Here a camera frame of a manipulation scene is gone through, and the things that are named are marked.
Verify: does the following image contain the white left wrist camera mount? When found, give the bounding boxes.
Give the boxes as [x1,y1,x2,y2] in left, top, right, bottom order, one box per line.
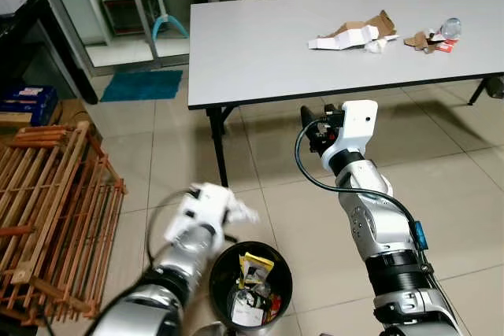
[163,183,238,244]

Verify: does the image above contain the clear plastic bottle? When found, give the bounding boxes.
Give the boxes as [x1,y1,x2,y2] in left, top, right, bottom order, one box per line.
[436,17,465,42]

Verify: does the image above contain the wooden slatted rack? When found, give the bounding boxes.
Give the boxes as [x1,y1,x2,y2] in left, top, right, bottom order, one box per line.
[0,121,128,328]

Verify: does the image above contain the crumpled white tissue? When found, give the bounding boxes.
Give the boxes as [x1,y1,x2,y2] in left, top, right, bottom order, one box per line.
[364,37,389,55]

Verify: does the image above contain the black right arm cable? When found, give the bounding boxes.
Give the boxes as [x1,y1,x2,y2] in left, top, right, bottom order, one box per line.
[295,119,420,228]

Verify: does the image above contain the teal floor mat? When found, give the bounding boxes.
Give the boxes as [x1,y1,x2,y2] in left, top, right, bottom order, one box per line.
[99,69,184,103]

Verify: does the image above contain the white paper ball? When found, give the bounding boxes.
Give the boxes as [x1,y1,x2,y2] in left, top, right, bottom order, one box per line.
[228,198,261,224]

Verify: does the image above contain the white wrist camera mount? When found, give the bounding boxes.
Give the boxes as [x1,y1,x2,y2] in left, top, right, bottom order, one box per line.
[163,183,238,244]
[328,100,380,172]

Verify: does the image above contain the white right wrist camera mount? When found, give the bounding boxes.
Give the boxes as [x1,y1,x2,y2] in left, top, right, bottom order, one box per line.
[328,100,380,172]

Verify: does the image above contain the aluminium door frame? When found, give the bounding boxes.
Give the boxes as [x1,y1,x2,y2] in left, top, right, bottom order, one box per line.
[27,0,191,69]

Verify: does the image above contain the black round rubbish bin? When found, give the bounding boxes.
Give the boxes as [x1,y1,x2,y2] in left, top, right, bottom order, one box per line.
[208,241,295,331]

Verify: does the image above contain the grey folding table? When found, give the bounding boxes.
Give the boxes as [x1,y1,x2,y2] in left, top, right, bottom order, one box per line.
[187,0,504,188]

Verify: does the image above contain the blue printed box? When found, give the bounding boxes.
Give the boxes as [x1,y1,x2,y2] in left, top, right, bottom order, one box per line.
[0,85,59,127]

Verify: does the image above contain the crumpled brown paper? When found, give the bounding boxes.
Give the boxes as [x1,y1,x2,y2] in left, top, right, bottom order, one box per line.
[402,31,433,54]

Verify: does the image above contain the small metal stand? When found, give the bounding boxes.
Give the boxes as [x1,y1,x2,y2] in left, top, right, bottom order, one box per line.
[101,0,158,38]

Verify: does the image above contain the brown cardboard piece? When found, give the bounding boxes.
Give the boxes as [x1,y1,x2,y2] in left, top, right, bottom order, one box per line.
[329,10,397,39]

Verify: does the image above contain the brown cardboard box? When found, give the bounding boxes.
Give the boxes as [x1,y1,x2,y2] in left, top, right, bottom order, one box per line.
[54,99,89,129]

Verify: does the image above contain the yellow snack packet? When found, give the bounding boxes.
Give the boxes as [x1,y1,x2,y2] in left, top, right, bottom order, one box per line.
[239,252,276,286]

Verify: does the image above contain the white cardboard carton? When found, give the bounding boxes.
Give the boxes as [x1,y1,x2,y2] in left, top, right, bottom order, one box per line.
[307,25,380,52]

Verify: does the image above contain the white paper wrapper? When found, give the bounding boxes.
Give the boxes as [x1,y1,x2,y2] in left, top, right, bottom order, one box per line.
[228,289,269,328]

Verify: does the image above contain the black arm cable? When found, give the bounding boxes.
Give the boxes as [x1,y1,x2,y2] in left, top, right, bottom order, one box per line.
[145,190,199,268]
[295,119,420,228]

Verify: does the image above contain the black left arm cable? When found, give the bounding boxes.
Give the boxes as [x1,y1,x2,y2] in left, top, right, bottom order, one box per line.
[145,190,199,268]

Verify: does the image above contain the black side table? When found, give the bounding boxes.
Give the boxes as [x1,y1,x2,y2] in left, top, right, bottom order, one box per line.
[0,0,100,105]

